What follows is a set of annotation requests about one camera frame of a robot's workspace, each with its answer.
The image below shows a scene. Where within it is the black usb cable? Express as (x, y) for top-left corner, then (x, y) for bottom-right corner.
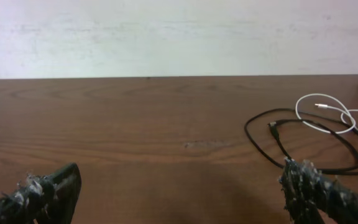
(267, 118), (358, 192)
(244, 108), (358, 175)

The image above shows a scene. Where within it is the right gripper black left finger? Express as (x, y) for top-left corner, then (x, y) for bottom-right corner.
(0, 163), (82, 224)

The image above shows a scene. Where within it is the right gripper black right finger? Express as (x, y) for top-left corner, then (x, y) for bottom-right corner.
(278, 157), (358, 224)

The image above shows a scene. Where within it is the white usb cable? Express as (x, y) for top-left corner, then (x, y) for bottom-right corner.
(295, 93), (358, 140)

